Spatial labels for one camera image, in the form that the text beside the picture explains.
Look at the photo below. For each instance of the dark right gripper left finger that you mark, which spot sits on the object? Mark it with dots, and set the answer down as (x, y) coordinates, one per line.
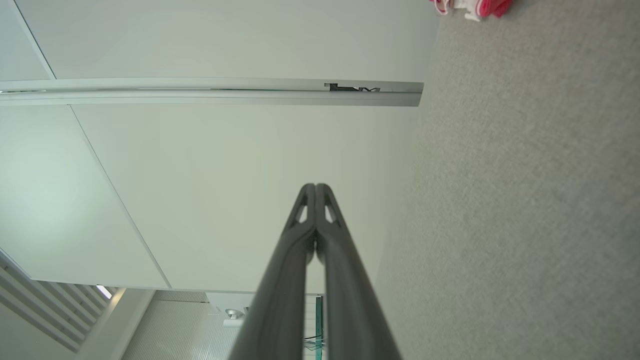
(280, 310)

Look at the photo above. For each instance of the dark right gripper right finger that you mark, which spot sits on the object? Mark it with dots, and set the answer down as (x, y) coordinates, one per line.
(350, 310)

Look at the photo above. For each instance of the red shirt with white trim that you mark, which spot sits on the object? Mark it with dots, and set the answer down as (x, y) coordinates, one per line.
(495, 6)

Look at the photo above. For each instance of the teal glass panel edge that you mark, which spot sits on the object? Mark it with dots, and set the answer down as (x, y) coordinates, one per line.
(318, 320)

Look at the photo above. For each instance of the round silver ceiling spotlight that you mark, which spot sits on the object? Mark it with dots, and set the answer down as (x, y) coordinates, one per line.
(234, 314)

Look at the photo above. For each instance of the bright ceiling light strip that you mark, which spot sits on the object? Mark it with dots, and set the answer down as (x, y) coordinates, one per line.
(104, 292)

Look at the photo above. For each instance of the grey fabric padded surface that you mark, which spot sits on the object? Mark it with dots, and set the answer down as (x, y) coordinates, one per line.
(525, 200)

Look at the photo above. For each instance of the grey partition post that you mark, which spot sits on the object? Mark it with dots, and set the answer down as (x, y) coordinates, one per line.
(200, 95)

